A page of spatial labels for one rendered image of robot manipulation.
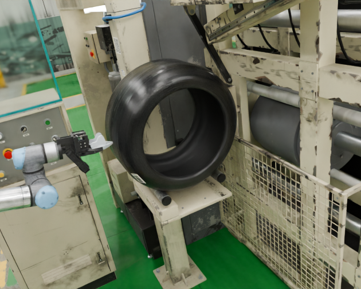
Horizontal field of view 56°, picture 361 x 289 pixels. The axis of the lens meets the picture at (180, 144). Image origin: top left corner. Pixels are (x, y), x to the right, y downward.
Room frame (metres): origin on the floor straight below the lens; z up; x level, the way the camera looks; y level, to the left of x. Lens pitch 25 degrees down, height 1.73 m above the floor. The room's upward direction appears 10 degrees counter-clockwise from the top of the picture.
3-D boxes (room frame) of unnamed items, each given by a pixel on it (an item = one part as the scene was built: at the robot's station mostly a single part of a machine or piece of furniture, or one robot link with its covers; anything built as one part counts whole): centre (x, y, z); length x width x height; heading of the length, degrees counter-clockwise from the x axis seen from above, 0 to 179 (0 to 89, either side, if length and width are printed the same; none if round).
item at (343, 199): (1.35, -0.36, 0.65); 0.90 x 0.02 x 0.70; 23
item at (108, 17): (1.66, 0.15, 1.64); 0.19 x 0.19 x 0.06; 23
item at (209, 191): (1.43, 0.04, 0.80); 0.37 x 0.36 x 0.02; 113
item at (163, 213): (1.38, 0.17, 0.83); 0.36 x 0.09 x 0.06; 23
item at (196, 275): (1.66, 0.15, 0.02); 0.27 x 0.27 x 0.04; 23
